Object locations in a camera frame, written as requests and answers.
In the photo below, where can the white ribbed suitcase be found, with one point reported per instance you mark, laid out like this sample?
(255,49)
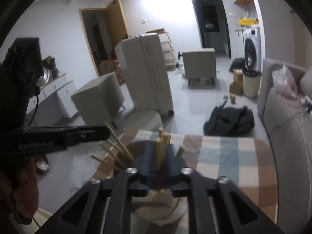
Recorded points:
(146,78)

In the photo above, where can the dark handbag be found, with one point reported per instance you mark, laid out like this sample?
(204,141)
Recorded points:
(50,64)

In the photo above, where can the large brown cardboard box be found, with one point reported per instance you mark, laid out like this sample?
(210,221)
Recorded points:
(108,69)

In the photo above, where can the black garbage bag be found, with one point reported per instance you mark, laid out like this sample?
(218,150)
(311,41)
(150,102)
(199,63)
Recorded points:
(237,65)

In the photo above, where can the grey sofa cushion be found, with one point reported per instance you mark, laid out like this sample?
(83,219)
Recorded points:
(307,82)

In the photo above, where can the checked tablecloth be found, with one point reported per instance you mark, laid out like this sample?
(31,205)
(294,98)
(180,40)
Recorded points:
(219,156)

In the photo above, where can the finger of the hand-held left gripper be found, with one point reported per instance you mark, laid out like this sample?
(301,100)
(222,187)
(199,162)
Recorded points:
(87,134)

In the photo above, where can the white grey utensil holder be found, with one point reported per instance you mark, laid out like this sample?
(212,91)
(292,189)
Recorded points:
(156,209)

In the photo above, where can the black framed doorway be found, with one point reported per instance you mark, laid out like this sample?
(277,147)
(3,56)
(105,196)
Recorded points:
(209,17)

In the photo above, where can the white plastic bag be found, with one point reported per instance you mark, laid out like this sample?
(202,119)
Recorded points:
(284,81)

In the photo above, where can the lit vanity mirror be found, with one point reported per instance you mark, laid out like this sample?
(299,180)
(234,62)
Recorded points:
(46,75)

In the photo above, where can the small cardboard box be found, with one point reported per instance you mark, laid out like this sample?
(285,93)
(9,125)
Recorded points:
(236,88)
(238,75)

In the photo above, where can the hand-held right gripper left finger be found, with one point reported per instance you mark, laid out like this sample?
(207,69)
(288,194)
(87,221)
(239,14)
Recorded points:
(147,160)

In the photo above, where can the white dresser with drawers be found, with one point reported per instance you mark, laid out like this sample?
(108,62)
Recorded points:
(58,95)

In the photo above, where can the beige trash bin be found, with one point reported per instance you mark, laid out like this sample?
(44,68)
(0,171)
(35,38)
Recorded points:
(251,85)

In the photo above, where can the grey nightstand cabinet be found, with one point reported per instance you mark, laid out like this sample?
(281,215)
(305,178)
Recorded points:
(97,100)
(199,64)

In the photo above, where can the white washing machine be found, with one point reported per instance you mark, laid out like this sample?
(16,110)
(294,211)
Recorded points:
(252,48)

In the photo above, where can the yellow crate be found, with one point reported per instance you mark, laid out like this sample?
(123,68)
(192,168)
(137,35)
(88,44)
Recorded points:
(248,21)

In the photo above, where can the grey round stool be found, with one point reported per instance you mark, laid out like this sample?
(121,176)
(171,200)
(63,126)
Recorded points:
(143,123)

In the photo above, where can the wooden shelf rack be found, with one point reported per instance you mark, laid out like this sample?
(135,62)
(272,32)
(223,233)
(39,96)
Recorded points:
(168,51)

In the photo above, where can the grey sofa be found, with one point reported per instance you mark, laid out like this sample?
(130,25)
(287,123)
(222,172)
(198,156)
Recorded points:
(280,117)

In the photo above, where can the bundle of wooden chopsticks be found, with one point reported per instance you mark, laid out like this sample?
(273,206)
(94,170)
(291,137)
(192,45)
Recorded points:
(160,148)

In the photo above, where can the wooden door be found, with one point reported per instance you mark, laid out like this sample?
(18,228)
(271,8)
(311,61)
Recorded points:
(117,24)

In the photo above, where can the person's left hand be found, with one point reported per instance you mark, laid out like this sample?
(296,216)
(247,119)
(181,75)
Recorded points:
(22,192)

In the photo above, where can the black backpack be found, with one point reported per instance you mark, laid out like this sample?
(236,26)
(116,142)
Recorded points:
(229,121)

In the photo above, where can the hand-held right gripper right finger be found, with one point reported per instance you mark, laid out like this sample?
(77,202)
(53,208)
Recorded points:
(173,163)

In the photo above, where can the black waste bin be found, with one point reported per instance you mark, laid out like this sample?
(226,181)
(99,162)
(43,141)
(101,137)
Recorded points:
(42,164)

